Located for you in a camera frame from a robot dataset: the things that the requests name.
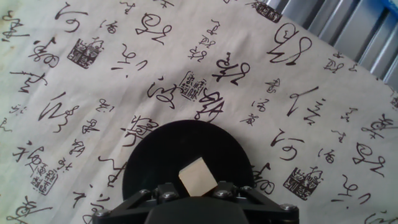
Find round black scale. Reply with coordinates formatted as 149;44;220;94
122;119;254;202

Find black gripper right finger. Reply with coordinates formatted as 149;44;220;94
213;180;300;224

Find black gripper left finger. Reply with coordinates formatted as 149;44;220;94
92;182;180;224

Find small wooden cube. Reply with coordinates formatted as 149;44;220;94
178;157;218;197

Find beige calligraphy print cloth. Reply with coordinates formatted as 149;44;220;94
0;0;398;224

